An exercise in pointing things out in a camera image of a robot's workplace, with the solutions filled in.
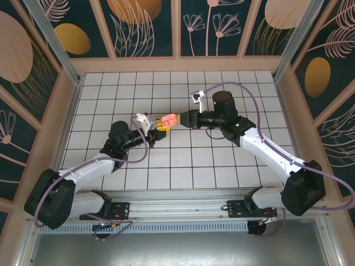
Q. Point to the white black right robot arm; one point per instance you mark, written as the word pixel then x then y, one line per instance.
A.
pixel 266 149

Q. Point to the grey metal sheet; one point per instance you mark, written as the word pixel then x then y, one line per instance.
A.
pixel 177 249

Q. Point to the pink toy piece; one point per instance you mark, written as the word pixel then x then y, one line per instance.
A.
pixel 169 119

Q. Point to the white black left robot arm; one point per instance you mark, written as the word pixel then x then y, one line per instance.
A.
pixel 88 170

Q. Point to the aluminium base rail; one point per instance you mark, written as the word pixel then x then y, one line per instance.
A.
pixel 177 205

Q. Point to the aluminium corner post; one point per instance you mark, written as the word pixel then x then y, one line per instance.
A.
pixel 53 36
pixel 300 36

